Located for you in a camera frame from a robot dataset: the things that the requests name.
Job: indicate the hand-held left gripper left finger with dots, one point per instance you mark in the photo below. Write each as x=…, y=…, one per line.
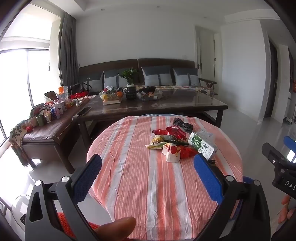
x=87, y=178

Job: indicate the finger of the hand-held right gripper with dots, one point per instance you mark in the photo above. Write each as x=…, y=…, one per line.
x=274, y=154
x=291, y=141

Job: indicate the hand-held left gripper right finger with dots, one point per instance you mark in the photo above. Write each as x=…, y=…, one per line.
x=208, y=178

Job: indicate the green white milk carton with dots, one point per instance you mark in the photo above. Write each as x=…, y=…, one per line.
x=202, y=147

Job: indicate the orange white plastic bag bundle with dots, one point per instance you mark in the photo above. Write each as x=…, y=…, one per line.
x=172, y=153

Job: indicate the dark green wrapper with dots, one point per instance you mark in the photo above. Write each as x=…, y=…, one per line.
x=178, y=143

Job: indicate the black foam net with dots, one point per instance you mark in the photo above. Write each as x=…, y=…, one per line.
x=177, y=121
x=186, y=127

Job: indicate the beige snack packet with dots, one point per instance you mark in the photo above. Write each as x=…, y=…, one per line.
x=155, y=146

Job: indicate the yellow white snack bag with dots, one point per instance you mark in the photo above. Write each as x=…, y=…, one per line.
x=159, y=139

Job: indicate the person's right hand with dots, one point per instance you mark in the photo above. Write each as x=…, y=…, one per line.
x=288, y=208

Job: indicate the person's left hand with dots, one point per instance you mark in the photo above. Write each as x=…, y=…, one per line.
x=118, y=228

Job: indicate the small black object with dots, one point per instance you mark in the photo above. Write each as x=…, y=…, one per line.
x=212, y=162

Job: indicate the orange knit cloth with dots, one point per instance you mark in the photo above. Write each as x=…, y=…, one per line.
x=69, y=226

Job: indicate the orange white striped tablecloth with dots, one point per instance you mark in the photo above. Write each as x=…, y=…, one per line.
x=138, y=180

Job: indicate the brown wooden bench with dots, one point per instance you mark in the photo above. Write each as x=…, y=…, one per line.
x=46, y=139

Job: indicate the dark door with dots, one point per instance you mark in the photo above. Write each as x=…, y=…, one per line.
x=271, y=78

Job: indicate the smartphone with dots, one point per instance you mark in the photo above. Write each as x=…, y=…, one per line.
x=83, y=111

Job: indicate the row of bottles and cups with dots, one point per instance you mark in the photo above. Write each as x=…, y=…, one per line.
x=53, y=112

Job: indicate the dark wooden coffee table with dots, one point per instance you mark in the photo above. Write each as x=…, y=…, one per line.
x=175, y=104

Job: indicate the floral blanket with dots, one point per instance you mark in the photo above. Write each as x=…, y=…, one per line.
x=17, y=136

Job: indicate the red box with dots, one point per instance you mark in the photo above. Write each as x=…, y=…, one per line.
x=79, y=95

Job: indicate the glass fruit bowl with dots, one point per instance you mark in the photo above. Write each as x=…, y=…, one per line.
x=111, y=95

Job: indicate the orange packet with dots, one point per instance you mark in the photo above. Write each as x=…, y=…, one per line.
x=63, y=93

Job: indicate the black handbag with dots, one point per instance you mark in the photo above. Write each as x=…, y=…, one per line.
x=79, y=87

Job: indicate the black ribbed vase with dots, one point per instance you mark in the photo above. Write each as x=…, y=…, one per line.
x=130, y=93

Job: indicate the grey white pillow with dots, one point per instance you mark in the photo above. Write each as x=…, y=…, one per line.
x=96, y=82
x=113, y=80
x=186, y=77
x=157, y=75

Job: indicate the glass snack tray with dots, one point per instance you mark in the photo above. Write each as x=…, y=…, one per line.
x=149, y=93

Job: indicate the green potted plant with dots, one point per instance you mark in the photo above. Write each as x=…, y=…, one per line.
x=129, y=75

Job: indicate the white door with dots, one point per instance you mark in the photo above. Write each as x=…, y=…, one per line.
x=207, y=55

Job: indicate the brown wooden sofa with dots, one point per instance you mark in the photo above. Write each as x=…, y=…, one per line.
x=161, y=63

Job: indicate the grey curtain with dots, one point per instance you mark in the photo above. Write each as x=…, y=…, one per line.
x=68, y=53

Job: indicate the red wall hanging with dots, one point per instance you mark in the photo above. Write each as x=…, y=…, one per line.
x=294, y=86

